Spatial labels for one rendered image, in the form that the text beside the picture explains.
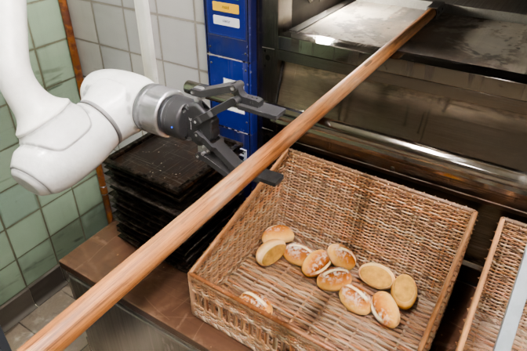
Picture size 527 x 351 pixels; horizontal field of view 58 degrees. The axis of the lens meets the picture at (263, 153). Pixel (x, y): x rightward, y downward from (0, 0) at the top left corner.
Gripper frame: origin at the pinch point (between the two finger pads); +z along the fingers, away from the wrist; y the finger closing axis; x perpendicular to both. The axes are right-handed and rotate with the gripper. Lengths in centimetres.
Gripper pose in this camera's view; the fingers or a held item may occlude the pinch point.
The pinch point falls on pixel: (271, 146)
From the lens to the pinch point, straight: 75.1
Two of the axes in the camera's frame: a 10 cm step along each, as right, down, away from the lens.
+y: 0.0, 8.5, 5.3
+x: -5.3, 4.5, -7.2
